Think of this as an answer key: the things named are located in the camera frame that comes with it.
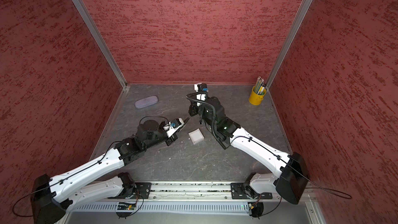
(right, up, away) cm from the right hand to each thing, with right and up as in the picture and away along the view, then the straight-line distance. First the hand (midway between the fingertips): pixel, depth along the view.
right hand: (188, 98), depth 71 cm
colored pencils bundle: (+46, +7, +33) cm, 57 cm away
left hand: (-4, -14, +3) cm, 15 cm away
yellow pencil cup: (+43, 0, +33) cm, 54 cm away
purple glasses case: (-33, -2, +35) cm, 48 cm away
